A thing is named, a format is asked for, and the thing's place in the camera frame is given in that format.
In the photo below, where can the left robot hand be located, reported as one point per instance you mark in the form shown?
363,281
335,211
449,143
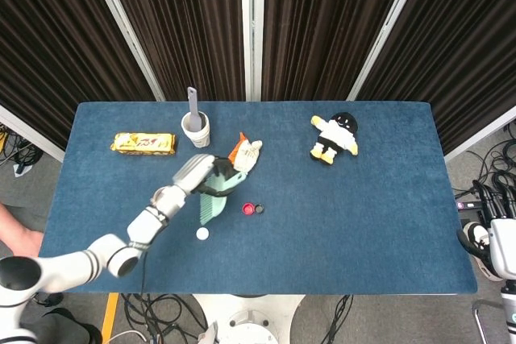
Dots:
195,172

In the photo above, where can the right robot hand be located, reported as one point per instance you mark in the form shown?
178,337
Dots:
502,239

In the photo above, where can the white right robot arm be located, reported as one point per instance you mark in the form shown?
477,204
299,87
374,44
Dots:
508,316

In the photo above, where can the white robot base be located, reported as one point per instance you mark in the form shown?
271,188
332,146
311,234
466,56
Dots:
248,320

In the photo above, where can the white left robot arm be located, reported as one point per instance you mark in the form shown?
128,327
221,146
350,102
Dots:
143,225

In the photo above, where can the white bottle cap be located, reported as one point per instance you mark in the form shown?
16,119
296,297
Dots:
202,233

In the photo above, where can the red bottle cap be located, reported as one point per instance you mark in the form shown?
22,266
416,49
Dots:
248,209

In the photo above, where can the black bottle cap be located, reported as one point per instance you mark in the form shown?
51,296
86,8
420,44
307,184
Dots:
259,209

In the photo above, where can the white paper cup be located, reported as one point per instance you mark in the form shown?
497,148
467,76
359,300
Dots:
200,137

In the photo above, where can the black power strip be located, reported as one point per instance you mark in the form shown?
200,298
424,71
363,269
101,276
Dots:
467,204

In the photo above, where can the crumpled orange white snack wrapper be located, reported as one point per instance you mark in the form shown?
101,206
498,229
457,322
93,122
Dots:
246,154

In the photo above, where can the gold biscuit pack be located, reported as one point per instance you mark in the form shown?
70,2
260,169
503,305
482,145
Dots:
143,143

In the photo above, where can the grey plastic spatula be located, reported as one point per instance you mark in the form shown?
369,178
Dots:
192,106

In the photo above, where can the black white plush doll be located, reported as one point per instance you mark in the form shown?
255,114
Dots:
336,134

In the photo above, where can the dark brown pleated partition panel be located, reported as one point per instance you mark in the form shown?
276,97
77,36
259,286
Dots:
467,38
189,26
322,26
48,38

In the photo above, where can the blue table mat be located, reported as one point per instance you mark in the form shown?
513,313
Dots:
342,231

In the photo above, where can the yellow floor tape strip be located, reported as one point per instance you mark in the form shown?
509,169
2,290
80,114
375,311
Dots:
109,317

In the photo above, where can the person's bare leg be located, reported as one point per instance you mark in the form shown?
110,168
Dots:
20,235

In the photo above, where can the white partition base rail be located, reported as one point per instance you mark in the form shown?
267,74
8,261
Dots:
30,132
479,132

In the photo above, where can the white partition frame post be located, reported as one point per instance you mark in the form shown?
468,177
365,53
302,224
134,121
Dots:
387,30
252,30
125,30

